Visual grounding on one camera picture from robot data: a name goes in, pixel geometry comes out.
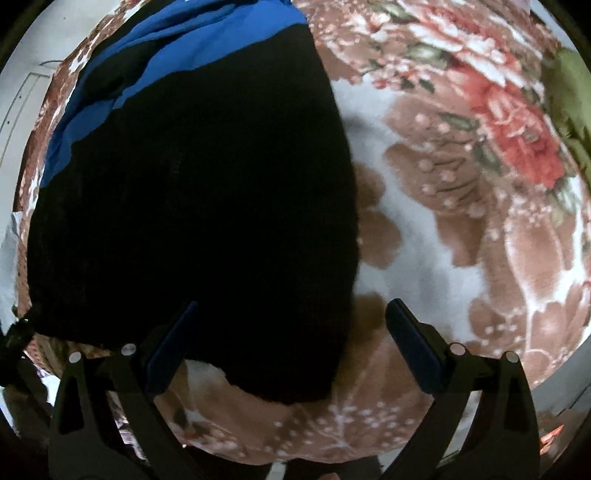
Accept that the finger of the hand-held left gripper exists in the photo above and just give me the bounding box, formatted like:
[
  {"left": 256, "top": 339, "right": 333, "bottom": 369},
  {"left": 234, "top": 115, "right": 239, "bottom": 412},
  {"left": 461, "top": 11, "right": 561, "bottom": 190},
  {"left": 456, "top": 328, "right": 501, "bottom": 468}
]
[{"left": 0, "top": 318, "right": 37, "bottom": 358}]

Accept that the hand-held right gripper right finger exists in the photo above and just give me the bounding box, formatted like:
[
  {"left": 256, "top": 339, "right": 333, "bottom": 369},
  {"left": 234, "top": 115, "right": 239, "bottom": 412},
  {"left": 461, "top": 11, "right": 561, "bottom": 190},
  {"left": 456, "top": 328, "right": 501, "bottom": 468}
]
[{"left": 383, "top": 298, "right": 541, "bottom": 480}]

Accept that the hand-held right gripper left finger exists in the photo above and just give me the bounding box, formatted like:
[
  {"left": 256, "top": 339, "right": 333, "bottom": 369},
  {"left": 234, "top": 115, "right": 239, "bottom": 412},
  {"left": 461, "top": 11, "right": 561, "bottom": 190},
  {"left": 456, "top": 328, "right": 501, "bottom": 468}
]
[{"left": 48, "top": 301, "right": 204, "bottom": 480}]

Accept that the blue and black jacket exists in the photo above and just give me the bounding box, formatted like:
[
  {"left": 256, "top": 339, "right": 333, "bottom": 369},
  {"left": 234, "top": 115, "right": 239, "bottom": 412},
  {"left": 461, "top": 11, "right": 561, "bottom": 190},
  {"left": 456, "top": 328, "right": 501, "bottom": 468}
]
[{"left": 27, "top": 0, "right": 361, "bottom": 406}]

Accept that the brown floral blanket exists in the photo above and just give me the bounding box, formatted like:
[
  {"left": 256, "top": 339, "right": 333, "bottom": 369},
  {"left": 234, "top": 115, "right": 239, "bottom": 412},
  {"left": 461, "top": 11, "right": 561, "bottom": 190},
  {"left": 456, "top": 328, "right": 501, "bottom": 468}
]
[{"left": 14, "top": 0, "right": 591, "bottom": 464}]

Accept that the orange box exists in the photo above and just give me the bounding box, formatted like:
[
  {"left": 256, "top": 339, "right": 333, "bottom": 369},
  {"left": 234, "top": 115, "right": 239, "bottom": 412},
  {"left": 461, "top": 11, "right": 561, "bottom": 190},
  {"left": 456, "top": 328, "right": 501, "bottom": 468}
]
[{"left": 539, "top": 425, "right": 565, "bottom": 457}]

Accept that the white bed headboard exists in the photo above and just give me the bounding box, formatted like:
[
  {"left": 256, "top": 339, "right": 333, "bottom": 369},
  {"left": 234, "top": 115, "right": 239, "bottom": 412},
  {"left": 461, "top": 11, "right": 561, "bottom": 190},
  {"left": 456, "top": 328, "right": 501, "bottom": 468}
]
[{"left": 0, "top": 60, "right": 63, "bottom": 167}]

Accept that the folded green cloth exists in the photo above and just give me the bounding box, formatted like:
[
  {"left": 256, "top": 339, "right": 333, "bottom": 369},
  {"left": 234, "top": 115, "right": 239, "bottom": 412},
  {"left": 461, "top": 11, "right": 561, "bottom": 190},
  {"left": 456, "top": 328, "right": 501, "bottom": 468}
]
[{"left": 547, "top": 46, "right": 591, "bottom": 171}]

